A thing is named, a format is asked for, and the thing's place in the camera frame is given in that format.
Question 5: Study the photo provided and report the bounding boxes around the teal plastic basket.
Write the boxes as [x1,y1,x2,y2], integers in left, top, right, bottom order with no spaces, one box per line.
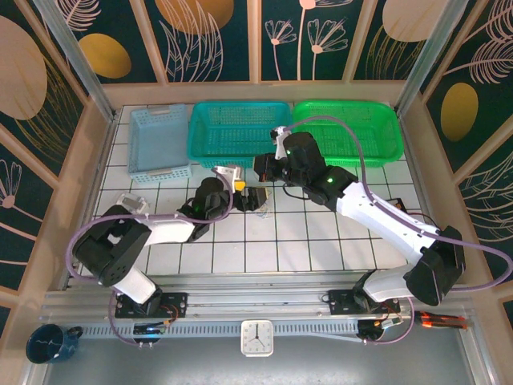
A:
[187,100,293,169]

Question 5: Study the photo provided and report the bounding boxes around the green plastic basket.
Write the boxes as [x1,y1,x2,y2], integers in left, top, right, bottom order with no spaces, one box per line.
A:
[291,99,405,168]

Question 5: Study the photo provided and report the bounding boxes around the light blue plastic basket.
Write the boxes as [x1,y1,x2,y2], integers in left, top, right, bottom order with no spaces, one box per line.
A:
[128,103,192,184]

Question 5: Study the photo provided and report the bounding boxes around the white square clock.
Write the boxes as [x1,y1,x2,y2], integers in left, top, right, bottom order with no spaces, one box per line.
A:
[240,319,275,357]

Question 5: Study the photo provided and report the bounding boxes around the orange black pliers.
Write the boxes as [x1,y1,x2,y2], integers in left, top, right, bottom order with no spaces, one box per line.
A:
[414,310,468,330]

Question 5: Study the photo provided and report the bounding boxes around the dark blue mug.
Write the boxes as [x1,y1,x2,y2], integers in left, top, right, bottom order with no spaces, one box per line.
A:
[26,323,84,365]

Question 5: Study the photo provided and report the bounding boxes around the clear white plastic bracket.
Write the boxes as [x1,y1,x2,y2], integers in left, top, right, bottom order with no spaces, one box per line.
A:
[116,192,150,213]

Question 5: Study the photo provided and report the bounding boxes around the aluminium mounting rail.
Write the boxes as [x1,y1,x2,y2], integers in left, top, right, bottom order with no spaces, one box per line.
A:
[39,272,478,324]

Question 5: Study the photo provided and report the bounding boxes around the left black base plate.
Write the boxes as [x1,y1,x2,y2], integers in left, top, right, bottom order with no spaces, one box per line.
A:
[115,291,189,320]

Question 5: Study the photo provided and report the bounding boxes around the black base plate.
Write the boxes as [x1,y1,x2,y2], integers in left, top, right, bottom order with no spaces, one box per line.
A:
[115,291,189,320]
[327,288,402,317]

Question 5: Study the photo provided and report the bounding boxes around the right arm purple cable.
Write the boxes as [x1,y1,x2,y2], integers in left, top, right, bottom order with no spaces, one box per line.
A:
[280,115,513,347]

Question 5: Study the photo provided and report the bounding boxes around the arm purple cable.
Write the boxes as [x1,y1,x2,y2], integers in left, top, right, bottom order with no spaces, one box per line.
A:
[68,166,236,348]
[280,115,513,347]

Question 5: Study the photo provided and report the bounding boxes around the grey slotted cable duct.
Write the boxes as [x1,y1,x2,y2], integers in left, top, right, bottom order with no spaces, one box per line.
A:
[78,322,362,338]

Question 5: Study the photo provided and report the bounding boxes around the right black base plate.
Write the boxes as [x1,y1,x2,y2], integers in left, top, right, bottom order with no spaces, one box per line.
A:
[327,288,402,317]

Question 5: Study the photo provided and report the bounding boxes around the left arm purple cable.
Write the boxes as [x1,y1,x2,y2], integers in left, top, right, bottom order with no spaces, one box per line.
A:
[68,166,236,348]

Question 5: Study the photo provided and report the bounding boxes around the grey flat cable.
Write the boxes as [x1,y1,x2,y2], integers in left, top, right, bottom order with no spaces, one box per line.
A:
[308,330,362,343]

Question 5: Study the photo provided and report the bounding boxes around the aluminium frame post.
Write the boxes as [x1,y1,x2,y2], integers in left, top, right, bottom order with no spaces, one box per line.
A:
[34,0,120,122]
[394,0,471,118]

